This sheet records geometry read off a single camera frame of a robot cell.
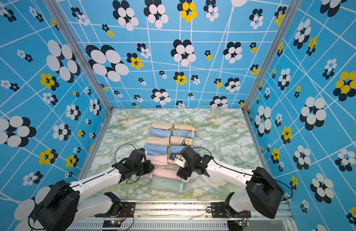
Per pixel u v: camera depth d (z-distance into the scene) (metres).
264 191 0.41
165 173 0.84
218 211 0.72
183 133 0.99
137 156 0.68
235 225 0.70
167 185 0.78
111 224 0.72
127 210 0.73
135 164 0.67
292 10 0.69
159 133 1.01
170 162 0.87
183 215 0.72
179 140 0.97
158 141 0.97
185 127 1.03
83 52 0.87
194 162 0.63
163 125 1.09
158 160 0.88
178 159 0.71
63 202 0.41
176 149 0.92
